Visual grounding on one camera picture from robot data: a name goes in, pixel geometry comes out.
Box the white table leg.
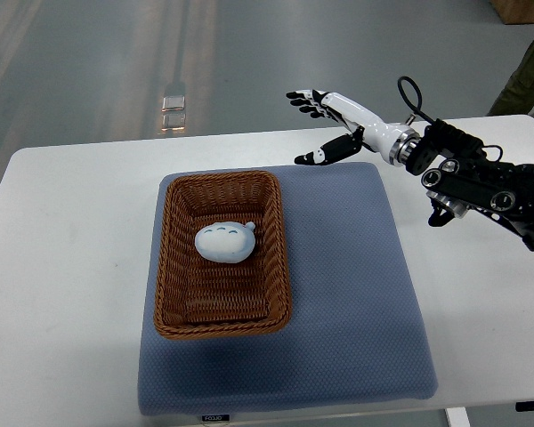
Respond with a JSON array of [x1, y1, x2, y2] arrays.
[[445, 407, 471, 427]]

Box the metal floor socket plates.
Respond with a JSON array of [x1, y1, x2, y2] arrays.
[[161, 95, 186, 132]]

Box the black bracket at table edge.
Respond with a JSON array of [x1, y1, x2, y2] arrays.
[[515, 400, 534, 413]]

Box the bystander olive green trousers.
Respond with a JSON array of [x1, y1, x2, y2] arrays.
[[488, 39, 534, 116]]

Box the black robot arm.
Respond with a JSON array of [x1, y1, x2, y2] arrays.
[[396, 76, 534, 252]]

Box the cardboard box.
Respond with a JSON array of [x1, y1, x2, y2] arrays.
[[489, 0, 534, 25]]

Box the blue quilted mat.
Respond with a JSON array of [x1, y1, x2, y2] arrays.
[[138, 162, 437, 415]]

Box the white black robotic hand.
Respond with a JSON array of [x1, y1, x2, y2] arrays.
[[287, 89, 419, 166]]

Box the blue white plush toy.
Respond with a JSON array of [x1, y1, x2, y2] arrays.
[[194, 222, 255, 263]]

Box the brown wicker basket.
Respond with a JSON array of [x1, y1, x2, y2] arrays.
[[153, 171, 292, 340]]

